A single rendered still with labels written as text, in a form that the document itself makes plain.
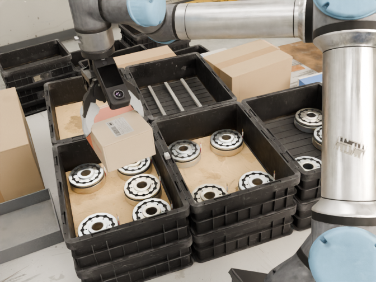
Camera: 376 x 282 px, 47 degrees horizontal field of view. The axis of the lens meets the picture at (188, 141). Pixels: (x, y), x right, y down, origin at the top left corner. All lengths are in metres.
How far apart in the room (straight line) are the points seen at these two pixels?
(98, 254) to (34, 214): 0.43
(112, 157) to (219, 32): 0.36
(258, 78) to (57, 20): 2.93
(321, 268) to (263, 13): 0.48
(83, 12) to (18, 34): 3.50
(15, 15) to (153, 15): 3.54
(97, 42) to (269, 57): 1.05
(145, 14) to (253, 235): 0.68
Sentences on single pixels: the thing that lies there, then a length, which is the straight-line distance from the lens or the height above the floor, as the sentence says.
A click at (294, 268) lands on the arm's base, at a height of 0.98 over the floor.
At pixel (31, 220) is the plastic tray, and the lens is 1.45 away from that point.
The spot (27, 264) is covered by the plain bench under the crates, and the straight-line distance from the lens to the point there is 1.34.
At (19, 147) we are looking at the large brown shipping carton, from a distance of 1.42.
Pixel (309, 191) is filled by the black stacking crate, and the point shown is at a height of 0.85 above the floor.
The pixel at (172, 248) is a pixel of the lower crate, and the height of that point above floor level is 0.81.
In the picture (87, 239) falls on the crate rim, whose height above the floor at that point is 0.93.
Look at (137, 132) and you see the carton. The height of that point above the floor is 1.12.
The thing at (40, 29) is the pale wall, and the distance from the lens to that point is 4.40.
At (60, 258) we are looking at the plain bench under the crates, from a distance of 1.31.
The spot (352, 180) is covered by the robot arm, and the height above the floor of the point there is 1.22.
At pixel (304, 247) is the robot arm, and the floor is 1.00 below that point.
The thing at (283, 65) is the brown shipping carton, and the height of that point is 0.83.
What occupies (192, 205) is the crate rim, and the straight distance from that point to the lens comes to 1.05.
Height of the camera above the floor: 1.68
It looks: 37 degrees down
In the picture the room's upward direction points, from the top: 4 degrees counter-clockwise
